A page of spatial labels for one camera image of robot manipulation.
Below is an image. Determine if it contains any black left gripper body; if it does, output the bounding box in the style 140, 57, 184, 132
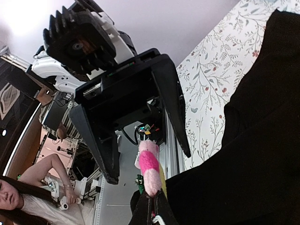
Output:
74, 48, 169, 131

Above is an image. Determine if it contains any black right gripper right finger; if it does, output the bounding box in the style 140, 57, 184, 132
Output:
153, 190, 179, 225

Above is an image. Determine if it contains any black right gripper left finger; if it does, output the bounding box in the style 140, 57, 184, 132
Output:
130, 192, 152, 225

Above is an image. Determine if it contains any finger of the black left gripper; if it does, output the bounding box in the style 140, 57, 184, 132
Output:
69, 105, 120, 184
151, 54, 191, 158

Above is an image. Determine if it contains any pink flower plush brooch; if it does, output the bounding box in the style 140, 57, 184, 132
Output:
135, 140, 167, 197

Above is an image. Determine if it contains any black t-shirt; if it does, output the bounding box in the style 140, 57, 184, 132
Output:
130, 10, 300, 225

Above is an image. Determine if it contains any seated person in background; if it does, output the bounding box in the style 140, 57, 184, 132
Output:
0, 154, 90, 225

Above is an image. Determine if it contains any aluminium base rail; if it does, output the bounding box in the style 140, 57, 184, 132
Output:
93, 107, 184, 225

